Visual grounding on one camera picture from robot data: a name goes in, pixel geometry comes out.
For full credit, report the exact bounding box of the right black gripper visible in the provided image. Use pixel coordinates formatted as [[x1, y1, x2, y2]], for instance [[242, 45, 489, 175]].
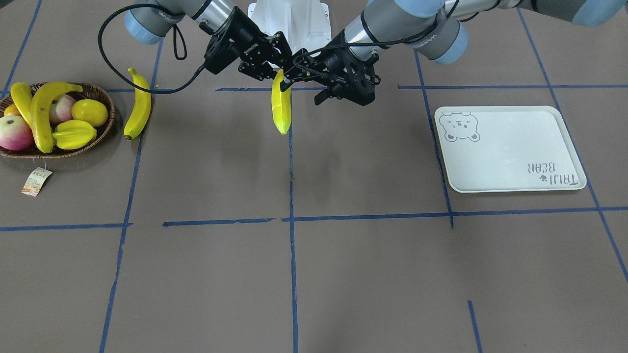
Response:
[[204, 6, 292, 81]]

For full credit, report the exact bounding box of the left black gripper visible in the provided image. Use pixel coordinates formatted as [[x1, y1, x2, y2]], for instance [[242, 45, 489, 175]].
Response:
[[280, 47, 381, 106]]

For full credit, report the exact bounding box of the yellow banana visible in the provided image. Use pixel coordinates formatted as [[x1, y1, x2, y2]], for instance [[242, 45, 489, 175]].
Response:
[[271, 69, 292, 135], [123, 68, 152, 140], [30, 82, 83, 153], [10, 82, 33, 127]]

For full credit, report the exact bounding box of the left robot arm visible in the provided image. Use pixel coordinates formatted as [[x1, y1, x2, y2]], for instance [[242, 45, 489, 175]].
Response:
[[279, 0, 626, 106]]

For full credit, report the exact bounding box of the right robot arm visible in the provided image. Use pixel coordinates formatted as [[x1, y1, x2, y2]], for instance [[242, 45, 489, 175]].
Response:
[[124, 0, 292, 81]]

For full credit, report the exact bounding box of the brown wicker basket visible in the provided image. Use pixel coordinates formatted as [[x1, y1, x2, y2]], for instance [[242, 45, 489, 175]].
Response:
[[0, 82, 116, 159]]

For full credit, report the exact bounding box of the yellow lemon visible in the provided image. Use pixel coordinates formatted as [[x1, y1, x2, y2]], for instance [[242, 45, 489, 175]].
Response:
[[71, 99, 108, 128]]

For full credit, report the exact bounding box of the white rectangular tray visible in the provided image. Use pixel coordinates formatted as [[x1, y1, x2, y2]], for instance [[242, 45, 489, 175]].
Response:
[[434, 106, 587, 194]]

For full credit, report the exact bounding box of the yellow star fruit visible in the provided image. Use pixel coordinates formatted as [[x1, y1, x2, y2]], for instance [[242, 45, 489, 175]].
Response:
[[53, 119, 97, 150]]

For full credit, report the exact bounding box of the paper price tag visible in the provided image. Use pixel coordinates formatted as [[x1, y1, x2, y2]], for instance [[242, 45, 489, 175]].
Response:
[[21, 167, 53, 198]]

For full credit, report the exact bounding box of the orange mango fruit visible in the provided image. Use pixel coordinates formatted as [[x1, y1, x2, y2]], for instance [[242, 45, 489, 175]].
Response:
[[3, 103, 22, 116]]

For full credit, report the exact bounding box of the red pink apple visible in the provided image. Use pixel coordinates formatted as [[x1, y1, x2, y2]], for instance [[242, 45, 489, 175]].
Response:
[[0, 115, 34, 151]]

